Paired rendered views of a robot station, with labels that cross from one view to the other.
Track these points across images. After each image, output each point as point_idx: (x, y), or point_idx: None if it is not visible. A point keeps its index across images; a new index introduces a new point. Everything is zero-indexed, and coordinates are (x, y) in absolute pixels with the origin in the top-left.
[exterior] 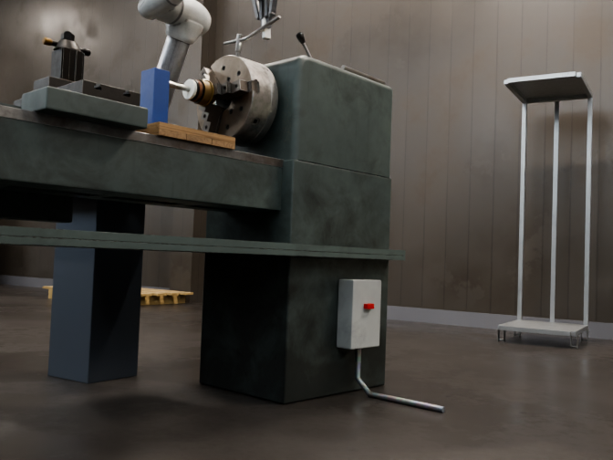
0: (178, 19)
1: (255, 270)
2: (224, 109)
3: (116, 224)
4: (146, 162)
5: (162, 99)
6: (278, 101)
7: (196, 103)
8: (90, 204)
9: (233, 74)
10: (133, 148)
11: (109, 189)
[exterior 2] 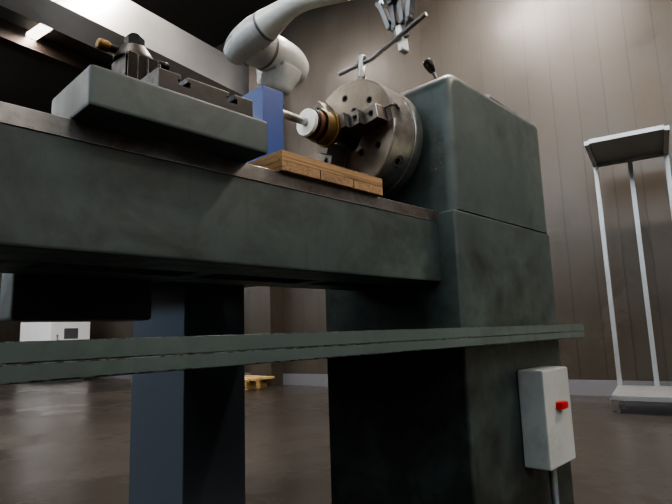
0: (273, 61)
1: (408, 367)
2: (351, 152)
3: (210, 316)
4: (265, 214)
5: (276, 130)
6: None
7: (316, 142)
8: (176, 293)
9: (360, 103)
10: (245, 190)
11: (211, 258)
